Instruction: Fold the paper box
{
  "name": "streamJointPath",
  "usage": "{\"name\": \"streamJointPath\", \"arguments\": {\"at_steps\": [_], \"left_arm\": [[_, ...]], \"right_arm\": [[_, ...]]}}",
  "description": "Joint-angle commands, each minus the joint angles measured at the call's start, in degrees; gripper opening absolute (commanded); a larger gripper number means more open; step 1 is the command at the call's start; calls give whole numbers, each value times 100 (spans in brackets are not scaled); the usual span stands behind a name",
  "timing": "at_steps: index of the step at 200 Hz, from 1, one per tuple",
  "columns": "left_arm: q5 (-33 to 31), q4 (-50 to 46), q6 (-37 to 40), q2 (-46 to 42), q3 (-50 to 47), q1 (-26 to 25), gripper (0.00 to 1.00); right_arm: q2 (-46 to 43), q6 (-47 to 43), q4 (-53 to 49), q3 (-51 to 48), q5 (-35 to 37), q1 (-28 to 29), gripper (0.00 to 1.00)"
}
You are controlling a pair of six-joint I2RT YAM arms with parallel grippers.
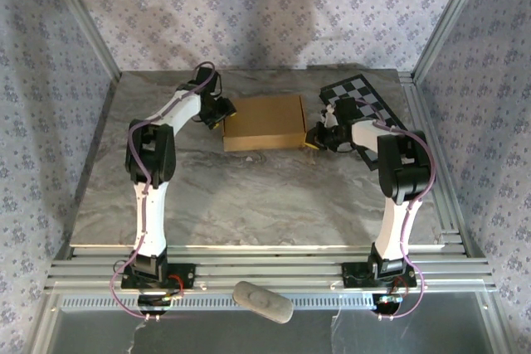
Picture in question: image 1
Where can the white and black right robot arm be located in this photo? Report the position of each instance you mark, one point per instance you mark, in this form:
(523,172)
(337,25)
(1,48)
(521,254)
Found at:
(369,134)

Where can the grey oval stone-like object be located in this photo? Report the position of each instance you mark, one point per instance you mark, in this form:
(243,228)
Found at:
(261,300)

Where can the aluminium frame post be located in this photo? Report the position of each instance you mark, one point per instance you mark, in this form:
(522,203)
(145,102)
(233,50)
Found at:
(450,18)
(86,22)

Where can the black and grey checkerboard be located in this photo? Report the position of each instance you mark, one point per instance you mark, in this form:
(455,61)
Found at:
(365,88)

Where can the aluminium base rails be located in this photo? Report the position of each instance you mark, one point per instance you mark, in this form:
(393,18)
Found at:
(269,265)

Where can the small round circuit board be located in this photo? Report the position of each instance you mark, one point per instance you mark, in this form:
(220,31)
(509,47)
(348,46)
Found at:
(388,304)
(153,304)

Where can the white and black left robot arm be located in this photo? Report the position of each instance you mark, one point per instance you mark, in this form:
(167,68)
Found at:
(178,109)

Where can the aluminium side rails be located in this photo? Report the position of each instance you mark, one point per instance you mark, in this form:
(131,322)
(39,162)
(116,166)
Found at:
(448,205)

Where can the brown cardboard box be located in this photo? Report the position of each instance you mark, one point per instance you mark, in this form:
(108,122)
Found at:
(261,122)

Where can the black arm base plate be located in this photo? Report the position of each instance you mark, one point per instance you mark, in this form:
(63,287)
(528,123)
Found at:
(186,277)
(350,275)

